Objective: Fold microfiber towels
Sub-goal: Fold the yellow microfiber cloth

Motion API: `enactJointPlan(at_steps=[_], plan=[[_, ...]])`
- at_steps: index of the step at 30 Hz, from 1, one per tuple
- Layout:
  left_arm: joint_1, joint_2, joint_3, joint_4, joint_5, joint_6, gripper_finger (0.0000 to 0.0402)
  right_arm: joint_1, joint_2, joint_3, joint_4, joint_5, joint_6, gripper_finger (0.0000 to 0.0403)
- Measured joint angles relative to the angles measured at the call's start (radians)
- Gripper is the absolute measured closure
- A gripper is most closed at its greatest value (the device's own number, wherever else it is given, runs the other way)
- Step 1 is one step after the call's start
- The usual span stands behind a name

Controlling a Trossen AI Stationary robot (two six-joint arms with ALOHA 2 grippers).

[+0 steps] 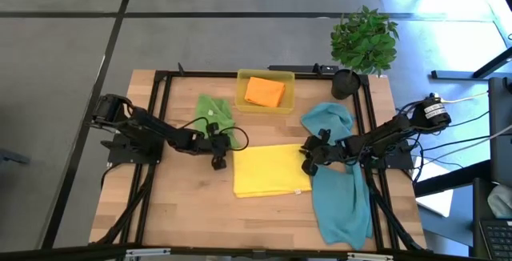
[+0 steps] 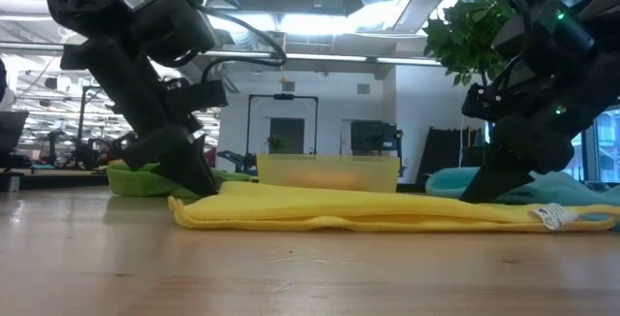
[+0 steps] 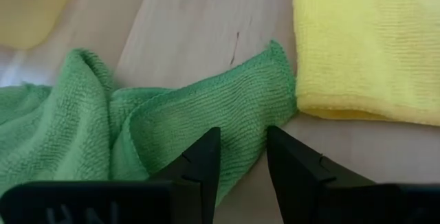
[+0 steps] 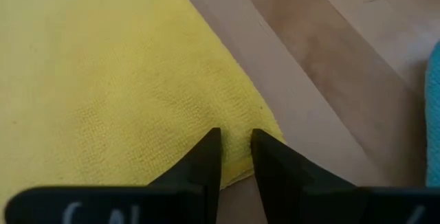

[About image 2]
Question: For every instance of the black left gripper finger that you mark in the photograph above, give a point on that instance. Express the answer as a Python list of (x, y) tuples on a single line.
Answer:
[(194, 170)]

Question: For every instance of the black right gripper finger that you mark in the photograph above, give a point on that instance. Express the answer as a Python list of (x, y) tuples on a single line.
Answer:
[(494, 180)]

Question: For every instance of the green microfiber towel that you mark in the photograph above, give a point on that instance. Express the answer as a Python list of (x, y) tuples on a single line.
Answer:
[(135, 182)]

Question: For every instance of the orange microfiber towel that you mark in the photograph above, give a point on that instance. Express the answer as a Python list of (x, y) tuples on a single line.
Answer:
[(324, 179)]

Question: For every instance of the yellow microfiber towel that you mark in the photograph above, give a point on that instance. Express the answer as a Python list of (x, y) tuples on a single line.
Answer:
[(339, 207)]

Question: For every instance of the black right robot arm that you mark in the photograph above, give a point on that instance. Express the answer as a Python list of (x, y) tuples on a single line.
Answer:
[(557, 40)]

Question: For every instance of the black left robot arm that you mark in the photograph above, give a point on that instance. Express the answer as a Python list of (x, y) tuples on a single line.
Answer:
[(121, 78)]

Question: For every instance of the black leaning panel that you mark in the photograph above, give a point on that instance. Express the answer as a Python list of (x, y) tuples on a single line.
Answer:
[(441, 153)]

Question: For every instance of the small background plant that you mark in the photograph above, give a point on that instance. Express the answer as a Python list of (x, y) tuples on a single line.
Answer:
[(277, 144)]

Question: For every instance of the black background screen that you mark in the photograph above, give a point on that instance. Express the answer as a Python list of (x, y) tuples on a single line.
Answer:
[(375, 136)]

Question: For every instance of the potted green plant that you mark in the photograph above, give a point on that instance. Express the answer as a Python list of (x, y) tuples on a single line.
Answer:
[(465, 35)]

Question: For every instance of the yellow translucent plastic bin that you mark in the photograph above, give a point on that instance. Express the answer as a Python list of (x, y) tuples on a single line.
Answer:
[(329, 166)]

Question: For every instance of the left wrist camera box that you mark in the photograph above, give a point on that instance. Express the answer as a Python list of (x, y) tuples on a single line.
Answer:
[(198, 95)]

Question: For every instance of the black rig frame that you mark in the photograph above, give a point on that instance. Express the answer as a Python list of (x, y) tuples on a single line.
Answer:
[(282, 97)]

